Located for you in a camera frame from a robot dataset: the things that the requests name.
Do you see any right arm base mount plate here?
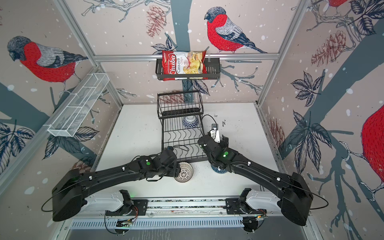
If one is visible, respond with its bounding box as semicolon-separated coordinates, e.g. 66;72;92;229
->
224;198;267;215

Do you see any white red dotted bowl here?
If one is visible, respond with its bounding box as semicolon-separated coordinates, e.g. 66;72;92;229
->
175;162;194;183

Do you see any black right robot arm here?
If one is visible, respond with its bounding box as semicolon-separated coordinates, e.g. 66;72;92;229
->
198;135;314;226

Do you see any black wall shelf basket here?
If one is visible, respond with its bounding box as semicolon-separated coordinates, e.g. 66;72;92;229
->
155;58;221;81

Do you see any blue geometric patterned bowl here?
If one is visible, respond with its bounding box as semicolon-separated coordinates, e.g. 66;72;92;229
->
211;165;228;174

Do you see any aluminium front rail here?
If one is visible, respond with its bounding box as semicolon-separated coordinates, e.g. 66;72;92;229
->
71;196;310;218

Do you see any red cassava chips bag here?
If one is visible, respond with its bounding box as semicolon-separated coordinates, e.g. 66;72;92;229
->
162;51;207;75

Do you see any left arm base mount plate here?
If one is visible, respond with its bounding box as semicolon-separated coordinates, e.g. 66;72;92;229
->
109;199;149;217

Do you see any white wire mesh basket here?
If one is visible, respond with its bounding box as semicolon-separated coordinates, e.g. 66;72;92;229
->
48;73;110;137

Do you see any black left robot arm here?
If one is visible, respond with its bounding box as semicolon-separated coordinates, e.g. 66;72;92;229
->
52;148;181;222

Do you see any orange and blue patterned bowl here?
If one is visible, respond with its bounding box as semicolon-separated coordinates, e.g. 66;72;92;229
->
183;116;199;129

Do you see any black wire dish rack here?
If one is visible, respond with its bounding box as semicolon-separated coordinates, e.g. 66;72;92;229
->
157;90;208;163

